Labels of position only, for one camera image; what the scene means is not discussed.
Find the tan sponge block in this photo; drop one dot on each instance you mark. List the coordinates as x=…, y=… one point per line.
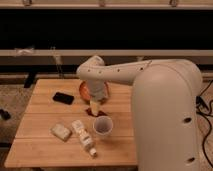
x=61, y=132

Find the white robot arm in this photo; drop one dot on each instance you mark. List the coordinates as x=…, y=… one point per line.
x=163, y=105

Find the black object on floor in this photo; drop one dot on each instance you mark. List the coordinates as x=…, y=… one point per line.
x=4, y=114

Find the white lotion bottle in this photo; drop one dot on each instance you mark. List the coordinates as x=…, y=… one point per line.
x=85, y=138

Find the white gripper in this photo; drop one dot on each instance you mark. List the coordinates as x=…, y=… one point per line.
x=98, y=92

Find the red pepper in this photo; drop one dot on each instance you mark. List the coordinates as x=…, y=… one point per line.
x=100, y=113

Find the black phone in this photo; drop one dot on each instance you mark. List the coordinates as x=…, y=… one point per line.
x=63, y=98

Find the clear plastic cup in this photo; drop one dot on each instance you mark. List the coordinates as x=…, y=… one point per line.
x=103, y=126

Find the orange bowl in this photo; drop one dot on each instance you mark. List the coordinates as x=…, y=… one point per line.
x=85, y=96

